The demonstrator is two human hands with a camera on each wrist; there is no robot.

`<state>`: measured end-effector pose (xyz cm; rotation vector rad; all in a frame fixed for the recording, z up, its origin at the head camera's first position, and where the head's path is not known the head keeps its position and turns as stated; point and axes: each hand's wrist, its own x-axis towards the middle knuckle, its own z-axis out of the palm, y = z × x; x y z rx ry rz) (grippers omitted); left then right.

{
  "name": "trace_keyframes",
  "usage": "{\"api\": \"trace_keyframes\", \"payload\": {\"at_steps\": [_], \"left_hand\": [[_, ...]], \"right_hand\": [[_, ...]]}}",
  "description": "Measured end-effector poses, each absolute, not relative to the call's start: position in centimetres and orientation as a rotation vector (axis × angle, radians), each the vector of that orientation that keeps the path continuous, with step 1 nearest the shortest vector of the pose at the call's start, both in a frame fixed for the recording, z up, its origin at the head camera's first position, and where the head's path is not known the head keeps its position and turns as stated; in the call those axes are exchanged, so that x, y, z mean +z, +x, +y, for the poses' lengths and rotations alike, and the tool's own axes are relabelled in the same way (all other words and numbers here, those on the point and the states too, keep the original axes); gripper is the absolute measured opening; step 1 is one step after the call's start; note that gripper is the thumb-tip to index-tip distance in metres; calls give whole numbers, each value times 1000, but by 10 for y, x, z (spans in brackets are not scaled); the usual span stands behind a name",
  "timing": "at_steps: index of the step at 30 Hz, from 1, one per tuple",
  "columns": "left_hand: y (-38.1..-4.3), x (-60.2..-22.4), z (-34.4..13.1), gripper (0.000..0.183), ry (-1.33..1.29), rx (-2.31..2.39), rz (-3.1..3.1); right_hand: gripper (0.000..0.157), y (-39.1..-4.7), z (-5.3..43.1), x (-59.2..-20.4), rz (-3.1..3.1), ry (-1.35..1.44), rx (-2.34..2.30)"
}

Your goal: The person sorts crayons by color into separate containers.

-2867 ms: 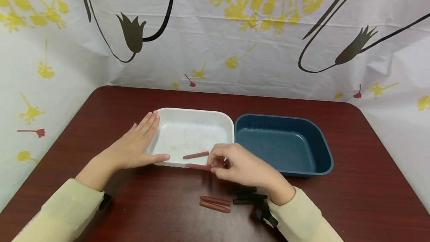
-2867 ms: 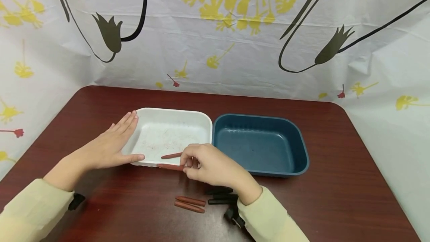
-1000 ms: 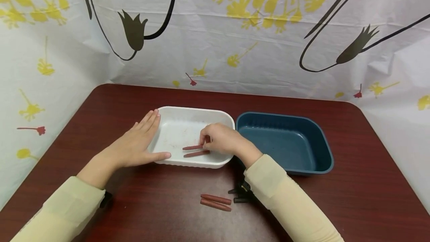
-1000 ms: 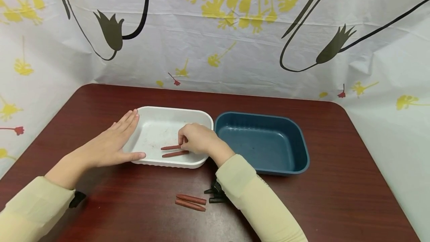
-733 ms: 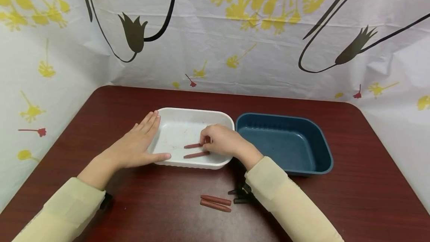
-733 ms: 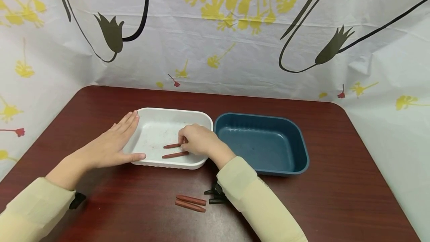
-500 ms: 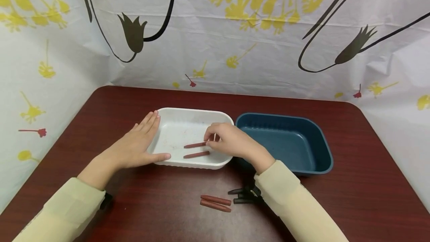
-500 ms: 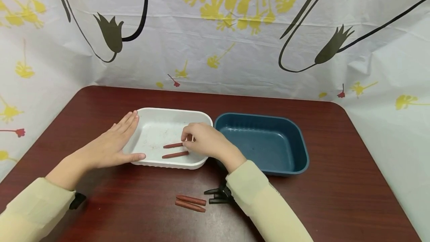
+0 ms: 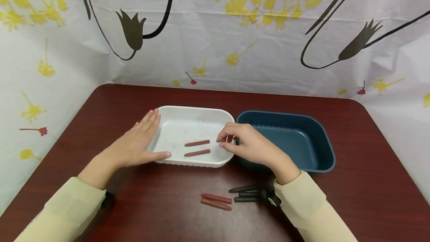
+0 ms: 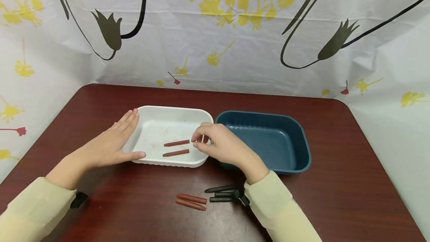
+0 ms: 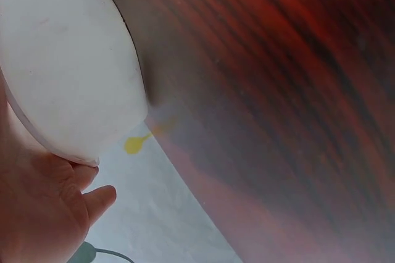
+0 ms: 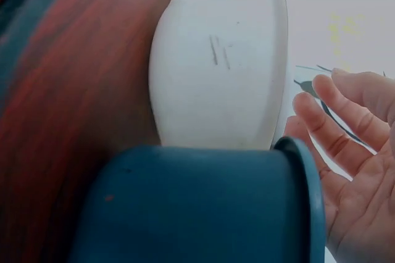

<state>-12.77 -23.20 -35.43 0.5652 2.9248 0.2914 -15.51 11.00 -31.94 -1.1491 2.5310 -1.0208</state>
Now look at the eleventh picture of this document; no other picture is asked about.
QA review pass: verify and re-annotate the person's left hand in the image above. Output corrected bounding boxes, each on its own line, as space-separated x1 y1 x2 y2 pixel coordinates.
0 68 117 263

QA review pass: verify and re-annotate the grey cable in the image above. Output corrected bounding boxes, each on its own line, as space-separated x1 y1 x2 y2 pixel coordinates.
71 240 134 263

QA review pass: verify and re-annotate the white bowl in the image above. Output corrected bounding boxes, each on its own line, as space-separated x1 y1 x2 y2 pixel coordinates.
0 0 152 167

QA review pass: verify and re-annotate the yellow blob-shaped mark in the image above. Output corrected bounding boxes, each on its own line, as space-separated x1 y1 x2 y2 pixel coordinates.
123 132 154 156

